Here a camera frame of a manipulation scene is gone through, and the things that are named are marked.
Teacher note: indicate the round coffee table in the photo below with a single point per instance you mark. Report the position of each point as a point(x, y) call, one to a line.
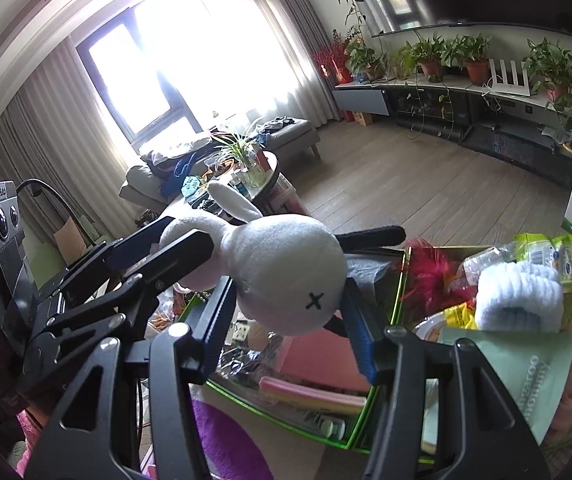
point(256, 183)

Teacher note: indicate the blue fluffy headband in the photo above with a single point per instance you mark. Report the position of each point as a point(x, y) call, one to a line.
point(519, 297)

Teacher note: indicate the green storage box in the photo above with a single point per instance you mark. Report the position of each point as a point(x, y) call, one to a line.
point(322, 360)
point(438, 288)

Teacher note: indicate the grey green face mask pack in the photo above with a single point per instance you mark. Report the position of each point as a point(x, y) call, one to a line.
point(534, 367)

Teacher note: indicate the grey sofa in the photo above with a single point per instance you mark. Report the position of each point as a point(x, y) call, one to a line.
point(142, 188)

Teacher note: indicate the left green storage box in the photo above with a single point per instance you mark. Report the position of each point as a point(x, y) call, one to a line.
point(322, 360)

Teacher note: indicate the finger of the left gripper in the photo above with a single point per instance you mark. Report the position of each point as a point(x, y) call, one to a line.
point(133, 294)
point(110, 259)

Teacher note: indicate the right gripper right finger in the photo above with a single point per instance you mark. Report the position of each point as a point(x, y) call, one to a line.
point(481, 433)

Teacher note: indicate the white plush bunny toy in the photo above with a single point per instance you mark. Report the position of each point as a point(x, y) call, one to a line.
point(289, 269)

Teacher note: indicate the right green storage box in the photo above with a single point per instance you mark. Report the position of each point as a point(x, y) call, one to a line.
point(438, 288)

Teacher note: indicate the pink plastic clip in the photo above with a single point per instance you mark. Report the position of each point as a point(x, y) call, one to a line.
point(312, 398)

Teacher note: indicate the purple grey rug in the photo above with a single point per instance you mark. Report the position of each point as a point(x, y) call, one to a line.
point(239, 444)

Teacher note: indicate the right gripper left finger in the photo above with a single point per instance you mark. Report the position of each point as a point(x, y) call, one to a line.
point(90, 436)

